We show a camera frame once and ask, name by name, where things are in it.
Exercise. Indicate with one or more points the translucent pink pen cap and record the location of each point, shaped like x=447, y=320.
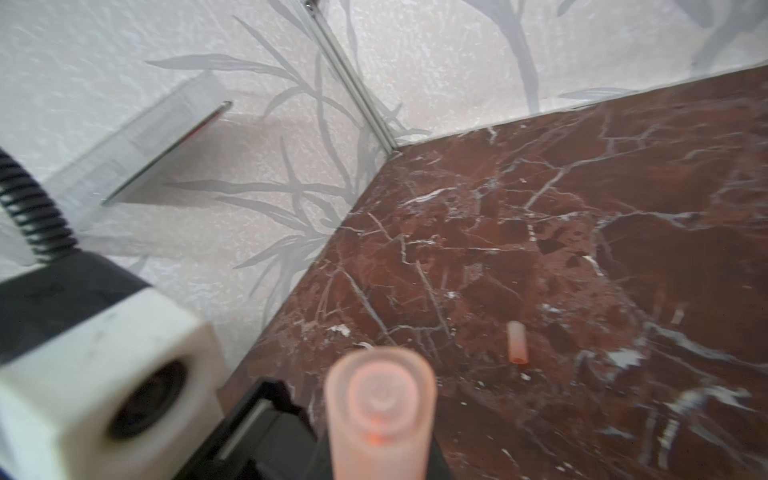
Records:
x=380, y=410

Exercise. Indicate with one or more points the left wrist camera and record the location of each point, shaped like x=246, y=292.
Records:
x=103, y=376

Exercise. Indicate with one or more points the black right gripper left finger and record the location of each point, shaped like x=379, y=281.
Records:
x=320, y=462

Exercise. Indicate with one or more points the aluminium cage frame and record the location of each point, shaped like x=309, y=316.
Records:
x=310, y=15

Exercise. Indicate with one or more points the clear plastic wall tray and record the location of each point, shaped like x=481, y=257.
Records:
x=110, y=167

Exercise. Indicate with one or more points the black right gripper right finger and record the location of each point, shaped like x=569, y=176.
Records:
x=438, y=468

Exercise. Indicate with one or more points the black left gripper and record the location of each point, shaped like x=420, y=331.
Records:
x=265, y=436

